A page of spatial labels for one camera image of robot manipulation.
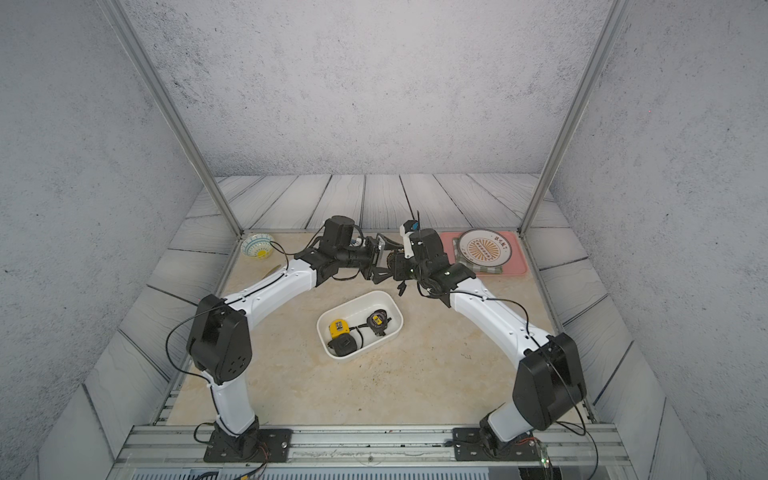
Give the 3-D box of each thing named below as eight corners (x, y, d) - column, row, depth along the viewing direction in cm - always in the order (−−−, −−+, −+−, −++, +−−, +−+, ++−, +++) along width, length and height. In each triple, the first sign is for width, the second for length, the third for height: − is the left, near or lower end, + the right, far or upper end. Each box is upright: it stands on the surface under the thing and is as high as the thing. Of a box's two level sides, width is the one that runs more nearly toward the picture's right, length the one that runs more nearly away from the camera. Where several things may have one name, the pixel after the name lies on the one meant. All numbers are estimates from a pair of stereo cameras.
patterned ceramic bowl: (240, 262, 114) (236, 254, 111) (249, 241, 121) (245, 233, 118) (268, 262, 114) (264, 254, 111) (275, 241, 121) (272, 233, 118)
